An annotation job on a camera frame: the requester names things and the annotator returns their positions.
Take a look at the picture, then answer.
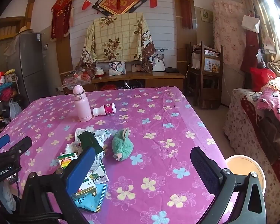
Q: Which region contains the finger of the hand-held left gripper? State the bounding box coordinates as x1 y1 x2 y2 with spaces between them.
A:
0 134 11 151
0 136 32 159

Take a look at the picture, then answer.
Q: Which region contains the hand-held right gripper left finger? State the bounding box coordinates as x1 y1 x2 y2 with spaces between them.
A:
21 147 97 224

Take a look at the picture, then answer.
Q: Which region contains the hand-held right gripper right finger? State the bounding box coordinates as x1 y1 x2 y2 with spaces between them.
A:
190 147 267 224

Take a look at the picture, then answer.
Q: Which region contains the green white rainbow-print box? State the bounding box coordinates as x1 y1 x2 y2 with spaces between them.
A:
57 152 78 169

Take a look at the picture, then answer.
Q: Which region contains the flattened green white carton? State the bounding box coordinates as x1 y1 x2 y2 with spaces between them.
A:
73 161 110 195

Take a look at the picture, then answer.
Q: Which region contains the crumpled white tissue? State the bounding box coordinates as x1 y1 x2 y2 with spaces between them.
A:
65 142 78 154

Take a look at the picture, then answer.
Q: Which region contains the dark green packet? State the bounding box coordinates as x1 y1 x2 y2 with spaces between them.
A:
77 132 104 154

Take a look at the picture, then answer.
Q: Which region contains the white plastic bag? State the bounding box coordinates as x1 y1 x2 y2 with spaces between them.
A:
9 98 22 119

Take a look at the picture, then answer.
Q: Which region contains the blue snack packet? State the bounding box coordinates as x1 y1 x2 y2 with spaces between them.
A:
71 183 108 213

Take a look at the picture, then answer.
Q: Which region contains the crumpled white green wrapper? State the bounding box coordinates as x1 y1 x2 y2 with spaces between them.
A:
93 128 112 150

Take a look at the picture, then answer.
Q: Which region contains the round wooden stool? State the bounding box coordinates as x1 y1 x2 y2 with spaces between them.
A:
225 155 267 195

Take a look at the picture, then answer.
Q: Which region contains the green plush toy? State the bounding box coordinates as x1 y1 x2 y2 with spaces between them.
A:
111 127 134 161

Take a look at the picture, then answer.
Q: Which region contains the cluttered storage rack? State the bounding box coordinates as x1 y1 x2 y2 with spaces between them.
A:
0 63 22 133

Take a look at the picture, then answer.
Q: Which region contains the floral covered sofa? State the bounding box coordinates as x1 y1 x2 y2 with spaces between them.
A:
224 88 280 224

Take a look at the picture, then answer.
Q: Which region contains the pink water bottle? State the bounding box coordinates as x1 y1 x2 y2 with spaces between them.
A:
73 85 92 122

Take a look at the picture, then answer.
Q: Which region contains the white pink-label yogurt bottle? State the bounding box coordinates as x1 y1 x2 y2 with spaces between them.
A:
92 103 116 117

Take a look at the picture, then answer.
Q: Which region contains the pink floral tablecloth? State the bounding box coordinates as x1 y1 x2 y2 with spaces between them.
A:
0 86 238 224

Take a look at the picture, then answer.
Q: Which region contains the dark wooden chair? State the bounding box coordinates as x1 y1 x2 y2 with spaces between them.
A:
186 41 224 109

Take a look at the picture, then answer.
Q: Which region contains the pile of plastic bags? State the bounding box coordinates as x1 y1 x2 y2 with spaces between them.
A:
62 72 94 91

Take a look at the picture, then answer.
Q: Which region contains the grey refrigerator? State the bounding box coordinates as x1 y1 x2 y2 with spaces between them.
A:
8 33 46 103

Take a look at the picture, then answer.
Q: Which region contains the wooden cabinet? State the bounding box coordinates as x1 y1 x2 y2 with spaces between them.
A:
61 71 185 95

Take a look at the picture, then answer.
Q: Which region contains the red white bowl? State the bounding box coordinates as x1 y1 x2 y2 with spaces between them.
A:
94 66 106 78

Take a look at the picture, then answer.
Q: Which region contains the pink printed blanket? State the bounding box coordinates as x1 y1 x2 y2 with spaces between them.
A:
257 76 280 131

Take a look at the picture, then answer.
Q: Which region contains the framed couple photo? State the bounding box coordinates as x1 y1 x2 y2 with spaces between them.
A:
108 61 126 76

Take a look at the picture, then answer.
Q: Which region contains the red bag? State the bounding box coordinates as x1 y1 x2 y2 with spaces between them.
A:
250 67 276 92

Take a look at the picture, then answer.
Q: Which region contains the framed wedding photo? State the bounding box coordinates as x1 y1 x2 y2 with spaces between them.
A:
150 54 166 72

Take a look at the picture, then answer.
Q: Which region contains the red hanging garment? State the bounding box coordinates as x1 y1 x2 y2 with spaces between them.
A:
240 30 259 73

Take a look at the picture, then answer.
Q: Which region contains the beige floral cloth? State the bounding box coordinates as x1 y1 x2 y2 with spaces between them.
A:
75 13 157 80

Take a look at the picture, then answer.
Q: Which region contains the floral covered mattress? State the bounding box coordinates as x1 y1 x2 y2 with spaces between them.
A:
212 0 247 66

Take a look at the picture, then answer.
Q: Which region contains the white paper bag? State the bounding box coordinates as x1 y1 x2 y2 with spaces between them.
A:
241 14 260 33

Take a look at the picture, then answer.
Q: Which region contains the beige curtain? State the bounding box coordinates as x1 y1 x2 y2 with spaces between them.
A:
247 0 280 66

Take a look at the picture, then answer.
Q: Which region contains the red knot wall hanging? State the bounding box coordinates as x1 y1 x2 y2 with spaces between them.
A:
51 0 76 43
166 0 199 29

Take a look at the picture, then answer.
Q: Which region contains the framed wall picture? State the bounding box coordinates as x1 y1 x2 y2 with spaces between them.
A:
200 8 214 24

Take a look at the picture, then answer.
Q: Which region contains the red gold diamond wall decoration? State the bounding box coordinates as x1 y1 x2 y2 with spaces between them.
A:
92 0 148 15

